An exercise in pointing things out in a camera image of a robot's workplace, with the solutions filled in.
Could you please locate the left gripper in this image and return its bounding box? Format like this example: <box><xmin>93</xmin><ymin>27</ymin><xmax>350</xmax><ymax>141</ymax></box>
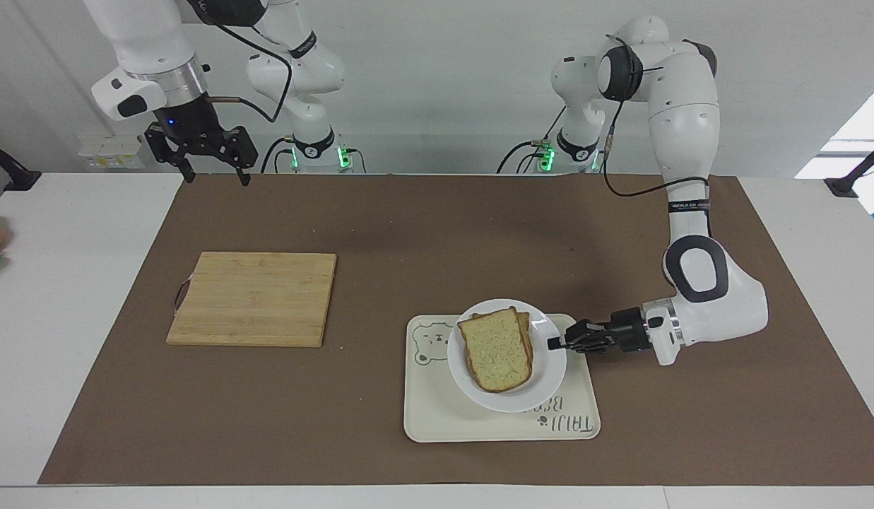
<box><xmin>547</xmin><ymin>308</ymin><xmax>651</xmax><ymax>355</ymax></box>

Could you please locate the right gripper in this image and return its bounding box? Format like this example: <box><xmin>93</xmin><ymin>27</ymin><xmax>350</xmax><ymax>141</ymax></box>
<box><xmin>144</xmin><ymin>94</ymin><xmax>259</xmax><ymax>187</ymax></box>

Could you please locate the white round plate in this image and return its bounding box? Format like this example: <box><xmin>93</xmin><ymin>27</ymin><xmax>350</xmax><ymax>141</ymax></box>
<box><xmin>447</xmin><ymin>298</ymin><xmax>569</xmax><ymax>414</ymax></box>

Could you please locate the bread slice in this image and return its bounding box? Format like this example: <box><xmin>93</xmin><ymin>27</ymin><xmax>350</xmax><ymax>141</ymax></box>
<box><xmin>456</xmin><ymin>306</ymin><xmax>536</xmax><ymax>394</ymax></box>
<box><xmin>514</xmin><ymin>311</ymin><xmax>536</xmax><ymax>363</ymax></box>

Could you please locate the wooden cutting board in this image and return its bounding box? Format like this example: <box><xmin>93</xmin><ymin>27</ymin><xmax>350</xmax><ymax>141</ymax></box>
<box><xmin>165</xmin><ymin>251</ymin><xmax>338</xmax><ymax>349</ymax></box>

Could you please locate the cream plastic tray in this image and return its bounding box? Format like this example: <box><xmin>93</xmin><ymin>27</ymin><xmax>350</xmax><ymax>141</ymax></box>
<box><xmin>403</xmin><ymin>312</ymin><xmax>602</xmax><ymax>444</ymax></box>

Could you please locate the black stand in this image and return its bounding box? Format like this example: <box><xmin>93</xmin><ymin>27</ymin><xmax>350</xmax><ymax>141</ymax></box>
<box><xmin>0</xmin><ymin>134</ymin><xmax>42</xmax><ymax>192</ymax></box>
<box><xmin>823</xmin><ymin>139</ymin><xmax>874</xmax><ymax>199</ymax></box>

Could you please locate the black cable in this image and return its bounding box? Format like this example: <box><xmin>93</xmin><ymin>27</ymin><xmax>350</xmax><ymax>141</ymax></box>
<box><xmin>496</xmin><ymin>106</ymin><xmax>569</xmax><ymax>175</ymax></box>
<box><xmin>259</xmin><ymin>136</ymin><xmax>297</xmax><ymax>175</ymax></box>
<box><xmin>602</xmin><ymin>35</ymin><xmax>713</xmax><ymax>199</ymax></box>
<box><xmin>208</xmin><ymin>21</ymin><xmax>295</xmax><ymax>125</ymax></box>

